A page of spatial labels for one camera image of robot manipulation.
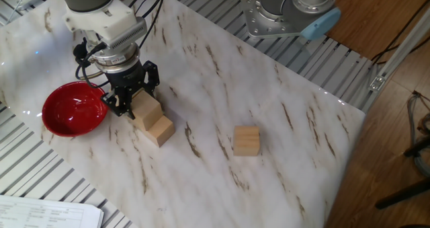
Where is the aluminium frame profile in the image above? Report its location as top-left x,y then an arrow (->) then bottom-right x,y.
368,6 -> 430,93

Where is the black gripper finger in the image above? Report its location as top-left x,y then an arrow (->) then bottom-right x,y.
142,60 -> 161,100
99,87 -> 136,120

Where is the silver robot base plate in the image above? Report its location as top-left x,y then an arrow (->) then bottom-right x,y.
240,0 -> 308,39

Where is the white marble pattern board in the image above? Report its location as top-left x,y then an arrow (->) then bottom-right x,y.
0,0 -> 366,228

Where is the red glossy bowl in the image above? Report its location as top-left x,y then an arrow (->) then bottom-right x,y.
42,81 -> 110,138

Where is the white printed paper stack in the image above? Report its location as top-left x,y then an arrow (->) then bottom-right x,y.
0,194 -> 105,228

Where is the black chair base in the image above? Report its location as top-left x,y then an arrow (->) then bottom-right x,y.
374,135 -> 430,211

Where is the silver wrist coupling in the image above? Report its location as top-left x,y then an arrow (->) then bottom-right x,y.
87,41 -> 142,75

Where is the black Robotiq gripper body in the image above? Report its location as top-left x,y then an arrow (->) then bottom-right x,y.
107,61 -> 148,89

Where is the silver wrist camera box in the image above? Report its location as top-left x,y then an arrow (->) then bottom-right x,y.
107,16 -> 148,51

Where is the black wrist cable with plug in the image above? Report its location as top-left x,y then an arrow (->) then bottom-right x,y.
73,38 -> 112,89

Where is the black floor cable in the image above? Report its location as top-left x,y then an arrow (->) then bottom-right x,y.
370,0 -> 430,66

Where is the grey cable bundle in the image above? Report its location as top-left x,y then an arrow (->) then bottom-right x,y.
406,90 -> 430,178

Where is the light wooden cube block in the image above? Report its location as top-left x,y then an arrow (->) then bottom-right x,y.
129,89 -> 165,131
232,125 -> 261,157
127,116 -> 147,132
144,115 -> 175,148

